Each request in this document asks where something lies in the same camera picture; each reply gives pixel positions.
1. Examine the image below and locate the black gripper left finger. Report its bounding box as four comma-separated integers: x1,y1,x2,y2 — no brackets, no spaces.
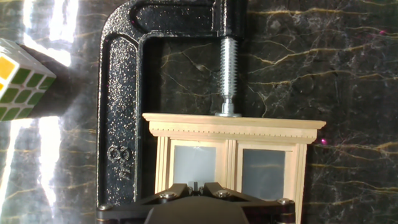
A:
96,182,197,224

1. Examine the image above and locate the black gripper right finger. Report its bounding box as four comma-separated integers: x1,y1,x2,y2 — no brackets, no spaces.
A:
198,182,296,224

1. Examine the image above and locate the sliding wooden window sash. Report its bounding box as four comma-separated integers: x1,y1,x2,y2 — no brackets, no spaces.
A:
167,139,231,191

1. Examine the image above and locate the black metal C-clamp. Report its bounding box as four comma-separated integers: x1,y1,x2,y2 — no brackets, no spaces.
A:
96,0,249,208

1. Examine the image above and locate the black marble pattern mat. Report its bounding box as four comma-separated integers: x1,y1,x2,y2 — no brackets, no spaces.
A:
0,0,398,224

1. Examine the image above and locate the Rubik's cube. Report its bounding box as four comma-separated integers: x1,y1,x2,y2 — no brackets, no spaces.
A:
0,37,57,122

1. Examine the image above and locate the miniature wooden window frame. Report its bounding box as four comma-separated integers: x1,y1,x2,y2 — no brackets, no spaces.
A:
142,112,327,224

